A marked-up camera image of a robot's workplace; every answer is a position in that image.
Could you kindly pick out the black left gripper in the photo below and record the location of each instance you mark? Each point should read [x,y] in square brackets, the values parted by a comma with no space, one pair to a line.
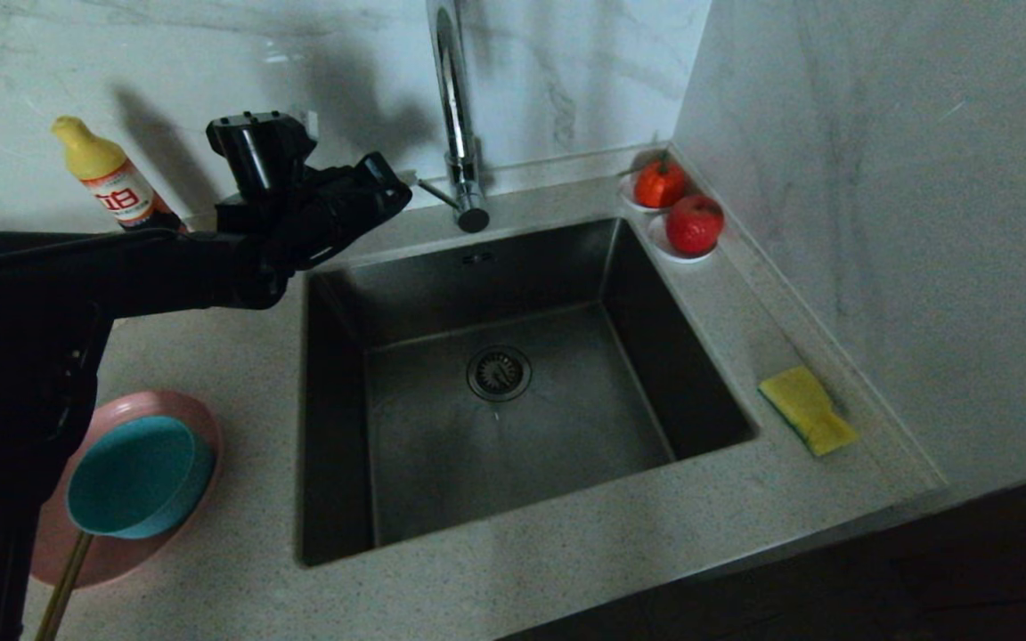
[299,231]

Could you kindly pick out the yellow dish soap bottle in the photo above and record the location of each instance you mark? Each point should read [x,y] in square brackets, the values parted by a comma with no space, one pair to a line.
[117,191]

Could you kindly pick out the yellow sponge green backing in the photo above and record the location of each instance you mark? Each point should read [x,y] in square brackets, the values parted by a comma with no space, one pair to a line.
[807,409]

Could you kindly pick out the wooden stick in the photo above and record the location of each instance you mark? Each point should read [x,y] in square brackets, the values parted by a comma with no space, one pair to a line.
[61,592]

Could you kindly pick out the chrome faucet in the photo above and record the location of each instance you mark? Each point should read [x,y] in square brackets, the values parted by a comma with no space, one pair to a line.
[457,116]

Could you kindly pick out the stainless steel sink basin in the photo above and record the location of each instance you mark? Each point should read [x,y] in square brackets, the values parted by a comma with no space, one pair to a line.
[442,445]

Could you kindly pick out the round metal drain strainer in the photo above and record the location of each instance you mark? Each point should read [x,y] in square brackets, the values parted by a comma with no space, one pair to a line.
[499,373]

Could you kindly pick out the small white saucer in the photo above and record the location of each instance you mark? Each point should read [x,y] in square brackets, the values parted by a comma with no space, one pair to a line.
[658,242]
[626,196]

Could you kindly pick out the pink plate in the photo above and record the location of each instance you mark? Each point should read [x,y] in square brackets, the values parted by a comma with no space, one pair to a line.
[183,418]

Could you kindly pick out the orange-red tomato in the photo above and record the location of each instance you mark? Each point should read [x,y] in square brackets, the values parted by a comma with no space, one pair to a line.
[659,183]

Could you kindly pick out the red apple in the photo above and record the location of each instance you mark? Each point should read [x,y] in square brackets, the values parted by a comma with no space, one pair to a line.
[694,224]

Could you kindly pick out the teal bowl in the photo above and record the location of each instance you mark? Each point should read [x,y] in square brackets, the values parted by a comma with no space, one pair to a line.
[132,476]

